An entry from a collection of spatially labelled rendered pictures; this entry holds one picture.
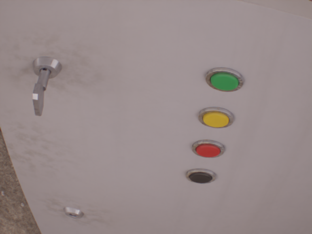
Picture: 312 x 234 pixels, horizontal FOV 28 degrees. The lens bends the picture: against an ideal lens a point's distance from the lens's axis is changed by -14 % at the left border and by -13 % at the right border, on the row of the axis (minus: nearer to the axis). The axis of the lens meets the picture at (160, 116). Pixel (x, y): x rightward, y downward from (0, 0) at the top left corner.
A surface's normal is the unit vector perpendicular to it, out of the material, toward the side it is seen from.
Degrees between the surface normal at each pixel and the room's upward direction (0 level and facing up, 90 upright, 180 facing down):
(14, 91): 90
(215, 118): 90
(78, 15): 90
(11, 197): 0
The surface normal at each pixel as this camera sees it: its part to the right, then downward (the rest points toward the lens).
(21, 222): 0.05, -0.48
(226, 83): -0.12, 0.87
